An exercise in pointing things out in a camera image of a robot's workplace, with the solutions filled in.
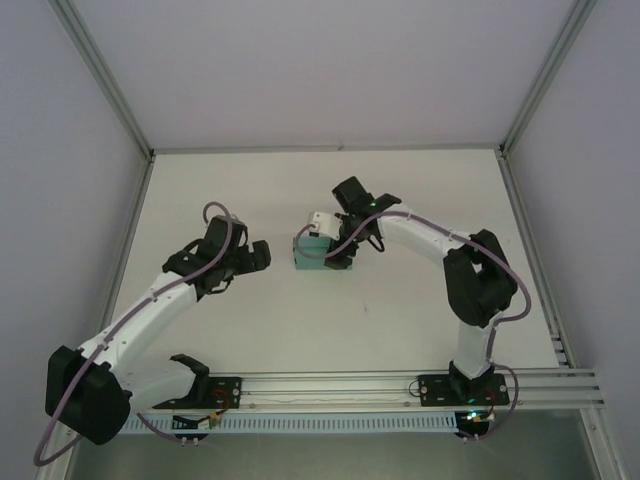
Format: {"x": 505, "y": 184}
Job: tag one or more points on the teal paper box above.
{"x": 310, "y": 257}

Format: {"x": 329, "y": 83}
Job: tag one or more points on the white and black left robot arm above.
{"x": 150, "y": 310}

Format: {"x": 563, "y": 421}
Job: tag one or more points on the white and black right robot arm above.
{"x": 425, "y": 240}

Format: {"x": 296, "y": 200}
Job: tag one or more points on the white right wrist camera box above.
{"x": 325, "y": 224}

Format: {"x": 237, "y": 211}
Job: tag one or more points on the aluminium frame back rail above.
{"x": 325, "y": 148}

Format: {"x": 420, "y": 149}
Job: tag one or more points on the aluminium frame side rail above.
{"x": 127, "y": 240}
{"x": 532, "y": 250}

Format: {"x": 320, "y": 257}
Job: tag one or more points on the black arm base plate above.
{"x": 435, "y": 390}
{"x": 230, "y": 385}

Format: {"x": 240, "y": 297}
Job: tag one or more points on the aluminium mounting rail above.
{"x": 325, "y": 387}

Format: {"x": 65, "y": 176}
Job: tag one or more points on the aluminium frame corner post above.
{"x": 100, "y": 75}
{"x": 545, "y": 75}

